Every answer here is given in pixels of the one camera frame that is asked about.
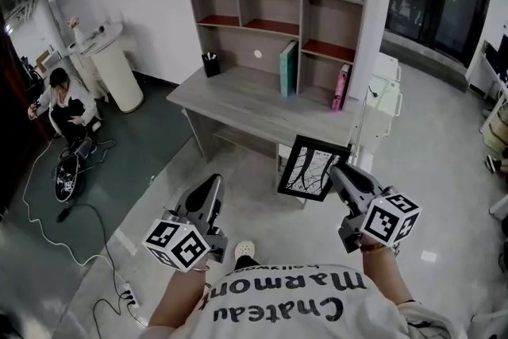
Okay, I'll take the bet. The dark glass door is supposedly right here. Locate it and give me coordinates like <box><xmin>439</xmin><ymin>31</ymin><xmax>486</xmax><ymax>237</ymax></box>
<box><xmin>379</xmin><ymin>0</ymin><xmax>497</xmax><ymax>71</ymax></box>

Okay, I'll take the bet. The black picture frame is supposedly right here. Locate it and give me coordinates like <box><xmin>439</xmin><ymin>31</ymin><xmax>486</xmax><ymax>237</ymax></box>
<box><xmin>276</xmin><ymin>133</ymin><xmax>352</xmax><ymax>203</ymax></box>

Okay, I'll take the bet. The white vase with flowers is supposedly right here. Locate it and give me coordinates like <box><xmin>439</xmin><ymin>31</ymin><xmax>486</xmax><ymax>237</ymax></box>
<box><xmin>67</xmin><ymin>16</ymin><xmax>87</xmax><ymax>47</ymax></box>

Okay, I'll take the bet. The grey wooden desk hutch shelf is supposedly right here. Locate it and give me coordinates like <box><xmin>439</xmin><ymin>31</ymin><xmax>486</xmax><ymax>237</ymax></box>
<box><xmin>186</xmin><ymin>0</ymin><xmax>369</xmax><ymax>112</ymax></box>

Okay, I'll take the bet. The black cable with adapter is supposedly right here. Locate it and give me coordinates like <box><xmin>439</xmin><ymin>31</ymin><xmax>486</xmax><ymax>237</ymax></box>
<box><xmin>56</xmin><ymin>203</ymin><xmax>128</xmax><ymax>297</ymax></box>

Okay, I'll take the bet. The black equipment bag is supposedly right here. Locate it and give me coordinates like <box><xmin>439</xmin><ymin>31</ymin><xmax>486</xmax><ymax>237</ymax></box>
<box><xmin>53</xmin><ymin>138</ymin><xmax>100</xmax><ymax>204</ymax></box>

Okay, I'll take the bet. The dark wooden door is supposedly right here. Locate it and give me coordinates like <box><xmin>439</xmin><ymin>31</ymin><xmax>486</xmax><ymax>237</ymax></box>
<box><xmin>0</xmin><ymin>11</ymin><xmax>55</xmax><ymax>211</ymax></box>

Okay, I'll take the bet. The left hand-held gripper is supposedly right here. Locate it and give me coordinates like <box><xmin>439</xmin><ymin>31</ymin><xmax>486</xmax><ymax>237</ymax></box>
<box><xmin>142</xmin><ymin>173</ymin><xmax>229</xmax><ymax>274</ymax></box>

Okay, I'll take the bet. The white drawer cart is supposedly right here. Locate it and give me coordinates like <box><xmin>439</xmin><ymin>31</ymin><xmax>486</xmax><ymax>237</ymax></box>
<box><xmin>355</xmin><ymin>51</ymin><xmax>404</xmax><ymax>171</ymax></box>

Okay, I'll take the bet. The person's white printed shirt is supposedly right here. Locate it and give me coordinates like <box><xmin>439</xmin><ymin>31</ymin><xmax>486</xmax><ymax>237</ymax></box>
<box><xmin>146</xmin><ymin>261</ymin><xmax>477</xmax><ymax>339</ymax></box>

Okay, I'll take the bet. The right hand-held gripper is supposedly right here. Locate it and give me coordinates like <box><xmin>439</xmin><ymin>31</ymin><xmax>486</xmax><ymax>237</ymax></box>
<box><xmin>331</xmin><ymin>164</ymin><xmax>421</xmax><ymax>254</ymax></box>

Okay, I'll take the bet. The beige storage box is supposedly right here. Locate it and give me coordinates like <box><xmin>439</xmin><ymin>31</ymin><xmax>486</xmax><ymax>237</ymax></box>
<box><xmin>479</xmin><ymin>101</ymin><xmax>508</xmax><ymax>158</ymax></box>

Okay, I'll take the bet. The white round pedestal table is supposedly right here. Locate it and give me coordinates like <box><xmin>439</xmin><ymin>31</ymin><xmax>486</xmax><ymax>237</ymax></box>
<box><xmin>65</xmin><ymin>21</ymin><xmax>144</xmax><ymax>114</ymax></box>

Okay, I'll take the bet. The person's left forearm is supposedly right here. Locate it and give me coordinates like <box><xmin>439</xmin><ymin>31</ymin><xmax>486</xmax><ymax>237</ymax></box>
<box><xmin>148</xmin><ymin>265</ymin><xmax>214</xmax><ymax>329</ymax></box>

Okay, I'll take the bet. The green book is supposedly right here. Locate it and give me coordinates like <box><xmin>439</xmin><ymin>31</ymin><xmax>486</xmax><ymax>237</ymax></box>
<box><xmin>279</xmin><ymin>40</ymin><xmax>299</xmax><ymax>98</ymax></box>

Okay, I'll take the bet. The person's white clog shoe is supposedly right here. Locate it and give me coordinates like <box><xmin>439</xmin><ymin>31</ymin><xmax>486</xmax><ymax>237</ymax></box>
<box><xmin>233</xmin><ymin>241</ymin><xmax>257</xmax><ymax>262</ymax></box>

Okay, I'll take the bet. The person's black trouser leg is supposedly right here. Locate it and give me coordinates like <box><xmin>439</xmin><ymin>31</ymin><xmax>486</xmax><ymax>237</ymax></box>
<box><xmin>231</xmin><ymin>256</ymin><xmax>262</xmax><ymax>274</ymax></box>

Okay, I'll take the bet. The white cable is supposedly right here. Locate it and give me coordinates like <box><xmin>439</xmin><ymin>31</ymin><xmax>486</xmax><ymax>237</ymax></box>
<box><xmin>21</xmin><ymin>130</ymin><xmax>128</xmax><ymax>291</ymax></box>

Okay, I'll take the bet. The grey handheld device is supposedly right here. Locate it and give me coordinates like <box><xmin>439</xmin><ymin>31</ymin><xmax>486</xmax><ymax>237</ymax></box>
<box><xmin>90</xmin><ymin>22</ymin><xmax>110</xmax><ymax>40</ymax></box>

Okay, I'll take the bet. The black looped cable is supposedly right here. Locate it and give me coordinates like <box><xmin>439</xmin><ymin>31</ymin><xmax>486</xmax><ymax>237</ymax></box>
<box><xmin>93</xmin><ymin>297</ymin><xmax>142</xmax><ymax>330</ymax></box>

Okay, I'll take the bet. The beaded bracelet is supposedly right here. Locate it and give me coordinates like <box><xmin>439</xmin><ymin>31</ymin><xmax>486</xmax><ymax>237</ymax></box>
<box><xmin>359</xmin><ymin>243</ymin><xmax>399</xmax><ymax>256</ymax></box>

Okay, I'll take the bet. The person's right forearm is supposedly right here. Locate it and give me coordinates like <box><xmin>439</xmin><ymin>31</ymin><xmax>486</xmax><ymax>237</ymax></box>
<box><xmin>359</xmin><ymin>241</ymin><xmax>416</xmax><ymax>305</ymax></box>

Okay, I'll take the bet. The black pen holder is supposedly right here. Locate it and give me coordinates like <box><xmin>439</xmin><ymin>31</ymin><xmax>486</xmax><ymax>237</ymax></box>
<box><xmin>201</xmin><ymin>51</ymin><xmax>221</xmax><ymax>79</ymax></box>

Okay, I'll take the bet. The pink book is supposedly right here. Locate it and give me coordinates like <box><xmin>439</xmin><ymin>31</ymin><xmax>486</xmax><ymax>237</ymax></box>
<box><xmin>331</xmin><ymin>63</ymin><xmax>352</xmax><ymax>111</ymax></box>

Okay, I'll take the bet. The white power strip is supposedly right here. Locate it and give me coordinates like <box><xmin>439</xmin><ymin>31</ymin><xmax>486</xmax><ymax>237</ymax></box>
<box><xmin>118</xmin><ymin>281</ymin><xmax>141</xmax><ymax>309</ymax></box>

